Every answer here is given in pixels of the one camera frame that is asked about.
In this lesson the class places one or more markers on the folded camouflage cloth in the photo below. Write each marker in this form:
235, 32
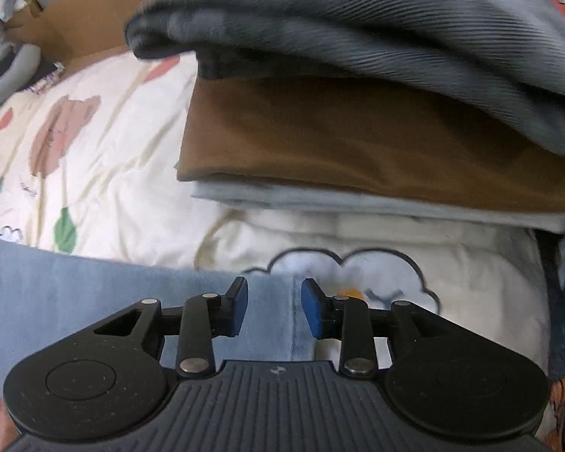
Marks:
506, 57

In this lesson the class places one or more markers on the folded brown white clothes stack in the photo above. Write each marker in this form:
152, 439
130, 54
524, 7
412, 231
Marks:
370, 136

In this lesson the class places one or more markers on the cream bear print bedsheet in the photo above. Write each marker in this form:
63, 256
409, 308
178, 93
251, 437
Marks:
458, 310

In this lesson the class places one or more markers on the black garment inside neck pillow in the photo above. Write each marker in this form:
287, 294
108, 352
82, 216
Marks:
45, 69

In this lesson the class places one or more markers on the brown cardboard barrier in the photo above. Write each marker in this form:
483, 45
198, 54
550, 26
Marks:
76, 33

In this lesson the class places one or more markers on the light blue denim pants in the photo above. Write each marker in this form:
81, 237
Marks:
45, 297

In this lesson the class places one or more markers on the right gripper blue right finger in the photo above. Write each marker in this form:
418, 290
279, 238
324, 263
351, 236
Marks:
346, 320

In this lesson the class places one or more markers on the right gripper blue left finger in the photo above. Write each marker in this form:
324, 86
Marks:
205, 317

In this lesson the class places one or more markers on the grey neck pillow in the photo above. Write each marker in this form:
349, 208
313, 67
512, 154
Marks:
18, 64

